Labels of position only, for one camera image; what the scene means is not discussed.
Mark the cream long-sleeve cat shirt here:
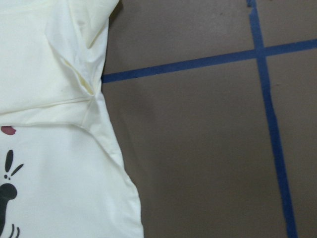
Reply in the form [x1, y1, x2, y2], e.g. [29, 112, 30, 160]
[0, 0, 144, 238]

